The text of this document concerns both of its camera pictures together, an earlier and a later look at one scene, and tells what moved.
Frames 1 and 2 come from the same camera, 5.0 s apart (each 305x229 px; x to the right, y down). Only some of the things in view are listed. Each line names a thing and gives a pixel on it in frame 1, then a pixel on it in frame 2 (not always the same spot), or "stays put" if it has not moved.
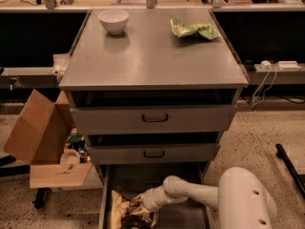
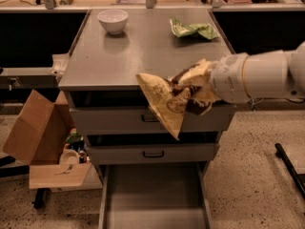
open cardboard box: [40, 135] stays put
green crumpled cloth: [204, 30] stays put
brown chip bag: [119, 210] -> [168, 98]
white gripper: [150, 198] -> [228, 76]
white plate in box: [70, 156] stays put
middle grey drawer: [122, 153] stays put
